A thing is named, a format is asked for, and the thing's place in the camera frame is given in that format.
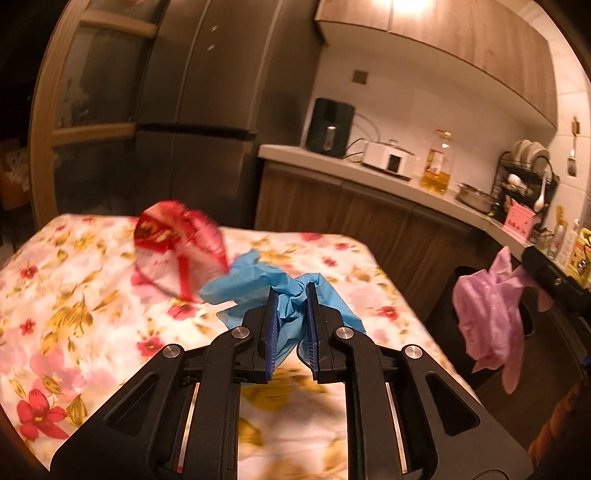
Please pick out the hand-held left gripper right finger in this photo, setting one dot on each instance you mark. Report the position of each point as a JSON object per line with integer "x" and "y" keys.
{"x": 313, "y": 332}

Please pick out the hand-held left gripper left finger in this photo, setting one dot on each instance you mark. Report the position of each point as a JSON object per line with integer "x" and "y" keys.
{"x": 273, "y": 332}

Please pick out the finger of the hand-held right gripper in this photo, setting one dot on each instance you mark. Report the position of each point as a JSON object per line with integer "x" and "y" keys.
{"x": 554, "y": 279}

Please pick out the blue rubber glove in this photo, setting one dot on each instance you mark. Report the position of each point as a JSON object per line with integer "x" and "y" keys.
{"x": 258, "y": 277}

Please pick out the purple rubber glove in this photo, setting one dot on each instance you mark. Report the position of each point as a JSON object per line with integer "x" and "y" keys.
{"x": 489, "y": 314}

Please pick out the white bottle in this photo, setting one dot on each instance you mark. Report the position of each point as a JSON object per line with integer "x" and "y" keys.
{"x": 567, "y": 244}

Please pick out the yellow bottle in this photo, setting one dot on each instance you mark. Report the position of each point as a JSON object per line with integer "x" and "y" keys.
{"x": 582, "y": 251}

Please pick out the pink plastic basket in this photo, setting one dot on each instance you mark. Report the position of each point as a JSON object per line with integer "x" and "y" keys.
{"x": 519, "y": 221}

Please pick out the white ladle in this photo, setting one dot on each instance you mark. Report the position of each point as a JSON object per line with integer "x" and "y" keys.
{"x": 540, "y": 201}

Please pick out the white bowl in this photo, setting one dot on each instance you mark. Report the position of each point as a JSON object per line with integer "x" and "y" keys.
{"x": 515, "y": 181}

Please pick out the steel pot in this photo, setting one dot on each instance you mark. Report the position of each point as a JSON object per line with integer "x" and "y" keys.
{"x": 475, "y": 198}

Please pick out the metal spatula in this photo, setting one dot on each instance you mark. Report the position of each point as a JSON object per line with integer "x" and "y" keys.
{"x": 572, "y": 166}

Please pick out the wooden base cabinet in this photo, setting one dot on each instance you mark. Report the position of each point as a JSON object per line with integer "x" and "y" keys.
{"x": 346, "y": 217}

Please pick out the red white plastic bag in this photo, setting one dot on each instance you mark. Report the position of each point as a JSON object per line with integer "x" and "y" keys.
{"x": 180, "y": 249}

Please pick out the white plate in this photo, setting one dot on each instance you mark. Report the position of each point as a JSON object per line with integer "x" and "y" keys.
{"x": 519, "y": 152}
{"x": 539, "y": 154}

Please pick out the cooking oil bottle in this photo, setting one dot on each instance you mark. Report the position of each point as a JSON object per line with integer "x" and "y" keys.
{"x": 436, "y": 180}

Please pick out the white kitchen countertop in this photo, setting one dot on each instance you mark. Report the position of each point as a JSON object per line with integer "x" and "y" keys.
{"x": 323, "y": 166}

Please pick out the floral table cloth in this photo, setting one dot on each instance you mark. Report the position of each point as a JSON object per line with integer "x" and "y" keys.
{"x": 92, "y": 286}

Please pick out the white electric cooker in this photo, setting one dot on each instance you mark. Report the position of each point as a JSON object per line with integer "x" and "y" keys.
{"x": 383, "y": 157}

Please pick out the dark green air fryer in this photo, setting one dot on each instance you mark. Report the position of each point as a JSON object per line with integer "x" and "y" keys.
{"x": 328, "y": 124}

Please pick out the grey refrigerator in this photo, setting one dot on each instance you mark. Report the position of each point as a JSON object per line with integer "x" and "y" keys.
{"x": 207, "y": 92}

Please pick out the wooden upper cabinet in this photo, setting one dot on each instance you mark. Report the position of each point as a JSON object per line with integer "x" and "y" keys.
{"x": 461, "y": 37}

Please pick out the wooden glass door cabinet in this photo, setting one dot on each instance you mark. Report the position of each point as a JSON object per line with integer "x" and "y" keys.
{"x": 41, "y": 138}

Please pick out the dark wall socket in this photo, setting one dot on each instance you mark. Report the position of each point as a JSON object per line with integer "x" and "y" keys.
{"x": 361, "y": 77}

